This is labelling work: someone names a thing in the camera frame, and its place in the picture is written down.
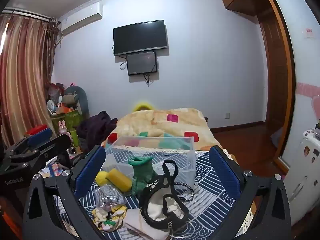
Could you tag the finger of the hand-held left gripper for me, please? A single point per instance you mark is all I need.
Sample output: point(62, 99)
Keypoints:
point(50, 147)
point(38, 136)

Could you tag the pink wall sticker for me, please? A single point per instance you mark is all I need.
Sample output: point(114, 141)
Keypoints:
point(308, 90)

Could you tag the pink bunny toy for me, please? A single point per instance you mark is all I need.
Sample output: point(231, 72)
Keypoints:
point(62, 128)

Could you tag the dark purple garment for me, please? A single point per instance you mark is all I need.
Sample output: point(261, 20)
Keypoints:
point(93, 130)

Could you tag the green storage box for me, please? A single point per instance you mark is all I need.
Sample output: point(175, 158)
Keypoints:
point(70, 120)

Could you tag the striped red curtain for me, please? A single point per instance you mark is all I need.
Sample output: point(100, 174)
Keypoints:
point(25, 80)

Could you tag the yellow blanket with coloured squares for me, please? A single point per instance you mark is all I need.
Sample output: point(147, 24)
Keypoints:
point(150, 122)

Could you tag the beige folded cloth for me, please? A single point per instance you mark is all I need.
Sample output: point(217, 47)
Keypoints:
point(140, 226)

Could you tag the large wall television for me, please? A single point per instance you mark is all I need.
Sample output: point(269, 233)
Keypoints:
point(140, 37)

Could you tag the clear plastic storage box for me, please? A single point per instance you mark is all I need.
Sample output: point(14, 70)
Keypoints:
point(175, 166)

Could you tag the white air conditioner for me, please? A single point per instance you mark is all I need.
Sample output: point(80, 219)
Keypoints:
point(80, 20)

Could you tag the grey plush toy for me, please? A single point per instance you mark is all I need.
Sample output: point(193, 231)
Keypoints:
point(76, 97)

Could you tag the clear plastic bag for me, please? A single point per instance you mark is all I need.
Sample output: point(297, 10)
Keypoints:
point(110, 195)

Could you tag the wall switch with red label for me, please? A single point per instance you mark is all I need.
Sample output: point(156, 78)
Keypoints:
point(309, 32)

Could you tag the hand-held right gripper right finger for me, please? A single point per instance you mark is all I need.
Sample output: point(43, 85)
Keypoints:
point(225, 173)

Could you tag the yellow sponge roller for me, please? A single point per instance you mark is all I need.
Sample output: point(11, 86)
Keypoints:
point(119, 180)

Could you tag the yellow floral scrunchie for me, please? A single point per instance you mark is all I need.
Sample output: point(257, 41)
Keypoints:
point(108, 217)

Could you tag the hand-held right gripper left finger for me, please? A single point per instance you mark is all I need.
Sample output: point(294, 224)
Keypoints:
point(90, 172)

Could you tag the yellow round object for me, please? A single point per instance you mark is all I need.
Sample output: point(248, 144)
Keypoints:
point(142, 105)

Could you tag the wooden door frame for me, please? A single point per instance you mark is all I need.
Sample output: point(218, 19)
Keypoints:
point(280, 85)

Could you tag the white appliance with stickers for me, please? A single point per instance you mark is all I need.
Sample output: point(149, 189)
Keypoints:
point(303, 175)

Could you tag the white wall socket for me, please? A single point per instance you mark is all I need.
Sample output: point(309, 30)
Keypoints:
point(227, 115)

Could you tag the green bottle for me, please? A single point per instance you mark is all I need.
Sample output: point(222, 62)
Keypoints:
point(74, 137)

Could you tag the green knitted sock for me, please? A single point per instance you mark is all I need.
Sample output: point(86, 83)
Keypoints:
point(142, 175)

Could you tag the red box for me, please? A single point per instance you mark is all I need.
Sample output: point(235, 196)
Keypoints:
point(36, 129)

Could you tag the black and white knitted bag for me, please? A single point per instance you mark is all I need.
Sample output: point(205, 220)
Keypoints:
point(156, 208)

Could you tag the small wall monitor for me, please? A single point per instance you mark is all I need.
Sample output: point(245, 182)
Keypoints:
point(141, 63)

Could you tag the small yellow sponge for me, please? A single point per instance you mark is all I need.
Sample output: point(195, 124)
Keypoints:
point(101, 178)

